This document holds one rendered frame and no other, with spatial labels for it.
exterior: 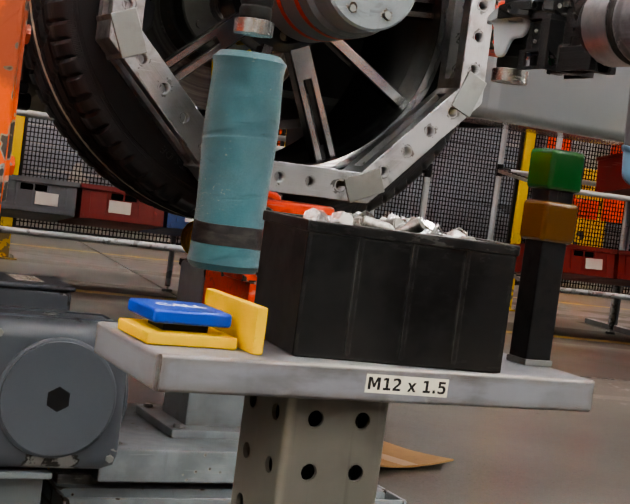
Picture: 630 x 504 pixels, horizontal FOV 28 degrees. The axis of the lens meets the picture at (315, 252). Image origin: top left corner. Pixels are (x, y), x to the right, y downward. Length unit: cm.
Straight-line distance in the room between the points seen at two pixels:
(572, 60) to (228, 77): 39
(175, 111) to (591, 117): 88
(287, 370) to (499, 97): 115
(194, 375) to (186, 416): 80
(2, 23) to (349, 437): 51
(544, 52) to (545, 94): 71
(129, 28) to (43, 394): 45
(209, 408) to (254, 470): 67
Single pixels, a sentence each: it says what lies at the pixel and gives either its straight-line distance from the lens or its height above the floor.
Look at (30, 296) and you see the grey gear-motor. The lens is 159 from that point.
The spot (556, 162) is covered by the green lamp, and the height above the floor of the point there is 65.
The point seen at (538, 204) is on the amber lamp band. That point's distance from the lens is 123.
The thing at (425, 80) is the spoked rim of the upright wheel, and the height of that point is 77.
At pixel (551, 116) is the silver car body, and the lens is 216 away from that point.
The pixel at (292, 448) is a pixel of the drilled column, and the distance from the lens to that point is 108.
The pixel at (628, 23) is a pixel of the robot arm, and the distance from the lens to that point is 132.
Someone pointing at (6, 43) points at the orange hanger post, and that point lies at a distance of 125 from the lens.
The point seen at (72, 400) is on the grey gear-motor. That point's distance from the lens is 145.
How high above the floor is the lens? 59
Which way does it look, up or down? 3 degrees down
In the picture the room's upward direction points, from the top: 8 degrees clockwise
